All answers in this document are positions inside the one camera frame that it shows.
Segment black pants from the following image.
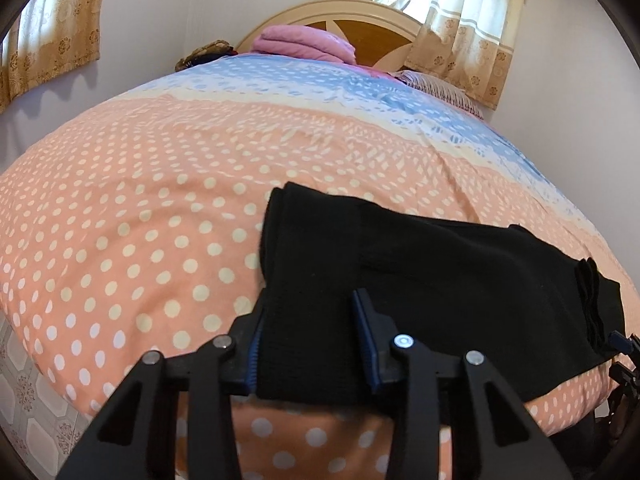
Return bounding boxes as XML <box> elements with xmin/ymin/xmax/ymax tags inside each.
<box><xmin>256</xmin><ymin>183</ymin><xmax>625</xmax><ymax>405</ymax></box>

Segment patterned pink blue bedspread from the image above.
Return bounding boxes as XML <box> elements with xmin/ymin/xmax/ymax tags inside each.
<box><xmin>1</xmin><ymin>54</ymin><xmax>639</xmax><ymax>479</ymax></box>

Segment striped pillow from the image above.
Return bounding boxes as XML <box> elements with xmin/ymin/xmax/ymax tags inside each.
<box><xmin>393</xmin><ymin>70</ymin><xmax>484</xmax><ymax>120</ymax></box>

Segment beige floral curtain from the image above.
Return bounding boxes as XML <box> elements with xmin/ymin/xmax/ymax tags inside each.
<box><xmin>369</xmin><ymin>0</ymin><xmax>526</xmax><ymax>110</ymax></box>

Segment cream wooden headboard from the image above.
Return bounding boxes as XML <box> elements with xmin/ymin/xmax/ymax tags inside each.
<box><xmin>235</xmin><ymin>0</ymin><xmax>422</xmax><ymax>73</ymax></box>

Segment brown woven basket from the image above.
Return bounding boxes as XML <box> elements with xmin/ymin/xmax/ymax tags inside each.
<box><xmin>175</xmin><ymin>40</ymin><xmax>238</xmax><ymax>73</ymax></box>

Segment beige left window curtain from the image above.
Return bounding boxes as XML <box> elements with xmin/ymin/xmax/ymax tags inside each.
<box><xmin>1</xmin><ymin>0</ymin><xmax>102</xmax><ymax>110</ymax></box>

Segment folded pink blanket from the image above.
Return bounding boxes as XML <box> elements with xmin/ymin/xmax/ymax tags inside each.
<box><xmin>250</xmin><ymin>25</ymin><xmax>357</xmax><ymax>65</ymax></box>

